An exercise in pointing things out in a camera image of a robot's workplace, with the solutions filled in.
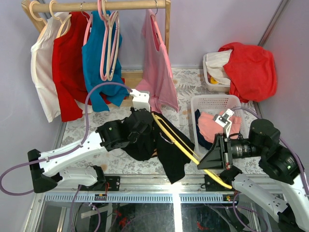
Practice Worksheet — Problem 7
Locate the red t shirt on hanger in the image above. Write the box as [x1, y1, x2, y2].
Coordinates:
[52, 12, 94, 122]

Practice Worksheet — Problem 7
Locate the yellow hanger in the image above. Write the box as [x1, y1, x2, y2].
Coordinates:
[152, 112, 233, 189]

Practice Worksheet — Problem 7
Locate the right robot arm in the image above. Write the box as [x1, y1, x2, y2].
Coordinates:
[197, 119, 309, 232]

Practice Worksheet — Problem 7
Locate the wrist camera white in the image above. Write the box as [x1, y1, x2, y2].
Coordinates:
[213, 109, 234, 137]
[130, 89, 151, 112]

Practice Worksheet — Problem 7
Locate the white laundry basket back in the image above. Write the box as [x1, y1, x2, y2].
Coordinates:
[202, 54, 230, 93]

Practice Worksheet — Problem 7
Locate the wooden clothes rack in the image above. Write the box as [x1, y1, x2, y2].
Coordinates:
[21, 0, 171, 108]

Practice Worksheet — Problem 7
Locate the navy blue folded shirt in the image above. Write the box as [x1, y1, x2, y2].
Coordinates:
[195, 109, 213, 150]

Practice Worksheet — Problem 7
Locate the black t shirt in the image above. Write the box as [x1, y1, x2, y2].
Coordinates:
[123, 112, 191, 184]

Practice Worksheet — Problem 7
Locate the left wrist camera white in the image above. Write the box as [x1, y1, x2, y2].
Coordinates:
[130, 89, 151, 112]

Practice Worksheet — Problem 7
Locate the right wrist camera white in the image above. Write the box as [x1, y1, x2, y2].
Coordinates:
[213, 109, 234, 137]

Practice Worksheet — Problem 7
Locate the aluminium rail frame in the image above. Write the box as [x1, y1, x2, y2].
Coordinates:
[33, 173, 297, 203]

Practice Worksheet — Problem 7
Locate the white laundry basket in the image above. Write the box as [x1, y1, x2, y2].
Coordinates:
[202, 54, 230, 93]
[191, 94, 241, 157]

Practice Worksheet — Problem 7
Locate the floral table mat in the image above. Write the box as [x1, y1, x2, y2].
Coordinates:
[53, 69, 276, 175]

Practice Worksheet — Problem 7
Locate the beige empty hanger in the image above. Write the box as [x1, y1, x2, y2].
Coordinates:
[106, 11, 120, 81]

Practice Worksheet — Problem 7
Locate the salmon pink folded shirt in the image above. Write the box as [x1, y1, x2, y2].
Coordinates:
[197, 112, 242, 143]

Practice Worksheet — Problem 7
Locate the pink t shirt on hanger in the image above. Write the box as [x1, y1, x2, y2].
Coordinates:
[136, 9, 179, 113]

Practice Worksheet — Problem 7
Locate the white cloth in back basket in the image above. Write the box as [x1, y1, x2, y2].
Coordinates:
[206, 49, 232, 85]

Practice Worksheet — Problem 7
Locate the pink empty hanger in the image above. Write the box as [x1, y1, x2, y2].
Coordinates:
[97, 0, 113, 81]

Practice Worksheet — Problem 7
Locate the blue t shirt on hanger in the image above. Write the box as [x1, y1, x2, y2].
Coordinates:
[82, 11, 129, 112]

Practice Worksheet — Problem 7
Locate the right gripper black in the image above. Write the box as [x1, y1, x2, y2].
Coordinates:
[197, 131, 264, 168]

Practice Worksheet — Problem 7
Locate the white laundry basket front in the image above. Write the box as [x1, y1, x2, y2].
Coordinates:
[191, 94, 241, 157]

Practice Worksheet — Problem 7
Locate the peach hanger far left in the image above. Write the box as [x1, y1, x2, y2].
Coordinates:
[29, 0, 47, 26]

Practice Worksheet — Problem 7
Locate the white t shirt on hanger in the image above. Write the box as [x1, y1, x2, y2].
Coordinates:
[30, 17, 61, 122]

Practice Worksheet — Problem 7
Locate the yellow item in back basket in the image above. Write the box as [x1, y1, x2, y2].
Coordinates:
[210, 77, 219, 85]

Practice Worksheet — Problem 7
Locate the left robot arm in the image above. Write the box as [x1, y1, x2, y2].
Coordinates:
[28, 108, 153, 193]

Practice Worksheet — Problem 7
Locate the red orange cloth on basket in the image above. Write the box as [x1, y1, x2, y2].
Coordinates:
[218, 42, 278, 103]

